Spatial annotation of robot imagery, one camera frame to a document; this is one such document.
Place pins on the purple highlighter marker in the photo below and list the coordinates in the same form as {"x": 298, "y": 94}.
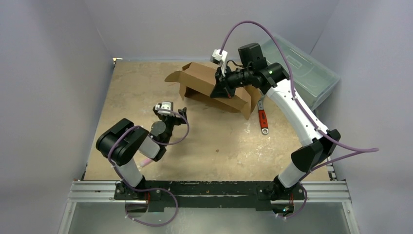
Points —
{"x": 145, "y": 162}

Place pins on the translucent green plastic toolbox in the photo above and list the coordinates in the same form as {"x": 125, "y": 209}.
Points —
{"x": 313, "y": 81}

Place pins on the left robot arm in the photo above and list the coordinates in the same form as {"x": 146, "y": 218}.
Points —
{"x": 121, "y": 142}

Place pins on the aluminium frame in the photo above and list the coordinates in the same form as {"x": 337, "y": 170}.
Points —
{"x": 92, "y": 209}

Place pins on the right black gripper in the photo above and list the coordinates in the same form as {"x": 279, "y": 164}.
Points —
{"x": 221, "y": 82}

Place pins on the red handled adjustable wrench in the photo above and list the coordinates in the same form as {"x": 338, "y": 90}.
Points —
{"x": 262, "y": 117}

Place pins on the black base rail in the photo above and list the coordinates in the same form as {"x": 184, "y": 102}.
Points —
{"x": 258, "y": 195}

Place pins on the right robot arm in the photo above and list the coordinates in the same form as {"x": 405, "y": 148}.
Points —
{"x": 317, "y": 141}

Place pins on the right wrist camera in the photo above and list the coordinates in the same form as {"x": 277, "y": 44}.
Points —
{"x": 219, "y": 57}

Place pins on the brown cardboard box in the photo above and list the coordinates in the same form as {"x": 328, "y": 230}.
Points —
{"x": 197, "y": 82}

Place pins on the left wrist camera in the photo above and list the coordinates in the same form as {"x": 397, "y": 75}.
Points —
{"x": 164, "y": 108}

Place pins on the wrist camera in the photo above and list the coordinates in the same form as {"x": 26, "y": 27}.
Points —
{"x": 164, "y": 108}
{"x": 219, "y": 57}

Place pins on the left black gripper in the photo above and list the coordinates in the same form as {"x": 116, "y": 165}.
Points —
{"x": 178, "y": 120}

